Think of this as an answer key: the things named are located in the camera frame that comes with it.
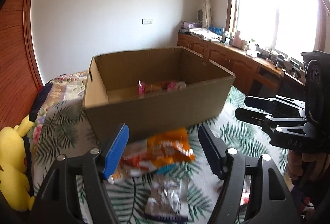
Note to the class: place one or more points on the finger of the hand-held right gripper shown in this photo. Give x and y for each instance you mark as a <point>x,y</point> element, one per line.
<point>257,101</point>
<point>251,115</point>

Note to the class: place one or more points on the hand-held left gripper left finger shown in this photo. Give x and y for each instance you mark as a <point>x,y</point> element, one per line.
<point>116,151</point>

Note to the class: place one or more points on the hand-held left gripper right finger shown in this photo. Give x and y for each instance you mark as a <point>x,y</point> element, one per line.
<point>210,151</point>

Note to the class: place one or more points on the orange snack packet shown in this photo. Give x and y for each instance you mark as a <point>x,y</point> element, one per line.
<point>167,146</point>

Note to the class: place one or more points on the brown cardboard box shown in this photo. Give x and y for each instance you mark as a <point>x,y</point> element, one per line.
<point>154,110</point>

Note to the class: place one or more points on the red white snack packet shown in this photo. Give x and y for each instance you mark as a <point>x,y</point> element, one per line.
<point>245,197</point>

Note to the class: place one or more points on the clear crinkly snack packet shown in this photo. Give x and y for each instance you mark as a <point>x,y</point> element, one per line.
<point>167,193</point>

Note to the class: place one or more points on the pink snack packet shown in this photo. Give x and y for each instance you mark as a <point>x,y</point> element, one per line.
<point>144,87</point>

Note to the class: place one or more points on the person's right hand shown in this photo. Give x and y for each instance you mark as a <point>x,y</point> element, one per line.
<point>296,162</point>

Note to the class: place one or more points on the leaf print blanket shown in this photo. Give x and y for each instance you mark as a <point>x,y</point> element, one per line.
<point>238,140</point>

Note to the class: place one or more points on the long wooden cabinet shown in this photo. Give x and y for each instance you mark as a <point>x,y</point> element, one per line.
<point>232,64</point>

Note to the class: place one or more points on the black desk devices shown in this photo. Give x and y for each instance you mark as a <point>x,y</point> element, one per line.
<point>279,59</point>

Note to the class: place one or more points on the white green bottle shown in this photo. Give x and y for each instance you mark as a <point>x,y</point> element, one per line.
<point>251,46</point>

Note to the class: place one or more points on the pink bottle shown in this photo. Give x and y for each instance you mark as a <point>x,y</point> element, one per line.
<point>237,39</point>

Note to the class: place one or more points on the blue packets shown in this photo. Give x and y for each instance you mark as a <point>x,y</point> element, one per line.
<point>215,31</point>

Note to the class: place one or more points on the floral quilt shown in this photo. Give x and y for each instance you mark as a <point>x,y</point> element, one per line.
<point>64,87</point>

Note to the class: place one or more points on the folded printed cloth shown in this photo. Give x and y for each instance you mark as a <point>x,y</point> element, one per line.
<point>202,33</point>

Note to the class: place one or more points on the navy blue blanket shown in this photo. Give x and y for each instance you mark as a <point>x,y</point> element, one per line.
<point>41,96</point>

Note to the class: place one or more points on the wooden framed window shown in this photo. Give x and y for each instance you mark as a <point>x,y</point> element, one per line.
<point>270,7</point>

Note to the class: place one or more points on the purple tissue box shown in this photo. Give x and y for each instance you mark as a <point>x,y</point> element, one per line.
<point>188,25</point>

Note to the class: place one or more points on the small round fan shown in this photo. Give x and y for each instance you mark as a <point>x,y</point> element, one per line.
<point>199,15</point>

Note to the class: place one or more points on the yellow plush toy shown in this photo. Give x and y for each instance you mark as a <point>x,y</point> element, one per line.
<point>13,162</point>

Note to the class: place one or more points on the wooden slatted wardrobe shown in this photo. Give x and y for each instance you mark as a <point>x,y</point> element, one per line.
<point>15,59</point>

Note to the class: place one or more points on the white wall socket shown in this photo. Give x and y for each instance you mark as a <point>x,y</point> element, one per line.
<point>147,21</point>

